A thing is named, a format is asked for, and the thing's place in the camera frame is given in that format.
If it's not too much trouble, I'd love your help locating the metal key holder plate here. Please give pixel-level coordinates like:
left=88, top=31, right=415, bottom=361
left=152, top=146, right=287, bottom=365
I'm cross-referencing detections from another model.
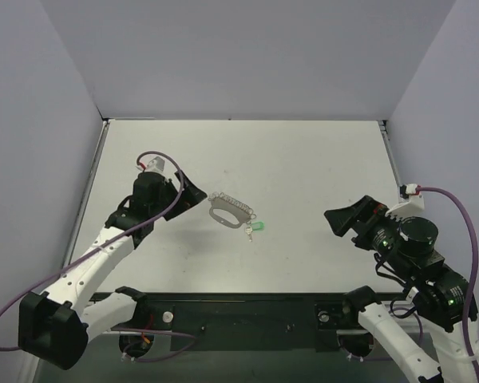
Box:
left=208, top=192, right=256, bottom=229

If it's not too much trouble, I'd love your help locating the green key tag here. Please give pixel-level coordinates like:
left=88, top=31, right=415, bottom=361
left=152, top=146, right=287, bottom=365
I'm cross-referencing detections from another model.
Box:
left=251, top=221, right=264, bottom=231

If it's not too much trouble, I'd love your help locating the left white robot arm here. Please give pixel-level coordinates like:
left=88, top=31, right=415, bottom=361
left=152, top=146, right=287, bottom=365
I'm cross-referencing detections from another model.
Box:
left=18, top=171, right=208, bottom=370

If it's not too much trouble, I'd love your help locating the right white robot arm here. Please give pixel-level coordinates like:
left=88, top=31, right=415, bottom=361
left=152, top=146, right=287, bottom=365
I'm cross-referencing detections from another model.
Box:
left=324, top=194, right=479, bottom=382

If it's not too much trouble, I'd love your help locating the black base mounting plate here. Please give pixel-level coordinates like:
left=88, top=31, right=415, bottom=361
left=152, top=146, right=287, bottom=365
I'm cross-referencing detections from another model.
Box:
left=91, top=293, right=408, bottom=354

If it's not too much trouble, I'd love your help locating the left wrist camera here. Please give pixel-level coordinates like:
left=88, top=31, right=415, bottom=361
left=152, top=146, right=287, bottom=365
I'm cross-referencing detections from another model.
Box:
left=144, top=156, right=165, bottom=174

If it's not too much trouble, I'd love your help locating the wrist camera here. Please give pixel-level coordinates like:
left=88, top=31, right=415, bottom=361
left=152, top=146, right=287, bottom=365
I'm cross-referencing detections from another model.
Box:
left=144, top=156, right=165, bottom=174
left=386, top=184, right=425, bottom=219

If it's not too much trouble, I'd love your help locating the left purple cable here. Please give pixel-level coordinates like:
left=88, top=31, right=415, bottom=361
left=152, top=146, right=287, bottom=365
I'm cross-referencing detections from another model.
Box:
left=0, top=150, right=196, bottom=363

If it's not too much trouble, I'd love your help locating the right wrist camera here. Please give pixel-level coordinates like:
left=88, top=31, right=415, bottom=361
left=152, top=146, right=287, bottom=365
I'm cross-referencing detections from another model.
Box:
left=386, top=184, right=425, bottom=219

